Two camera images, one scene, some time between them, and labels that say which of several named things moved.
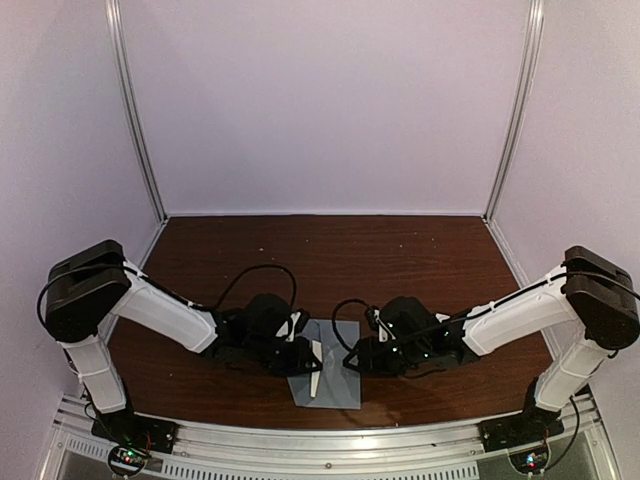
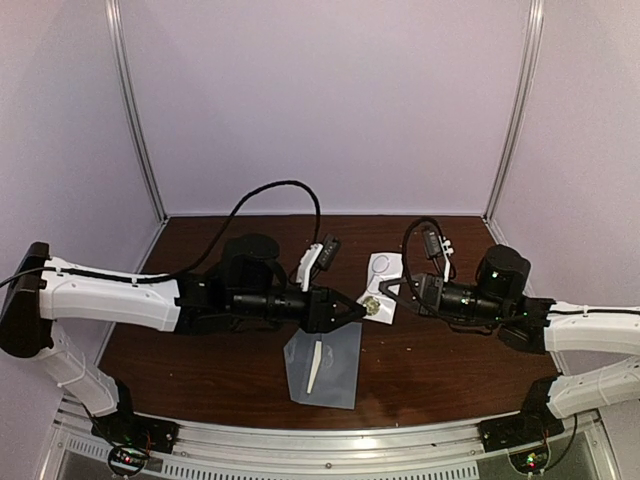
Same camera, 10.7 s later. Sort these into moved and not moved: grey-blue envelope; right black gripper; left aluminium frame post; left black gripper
Moved: left black gripper; right black gripper
Not moved: left aluminium frame post; grey-blue envelope
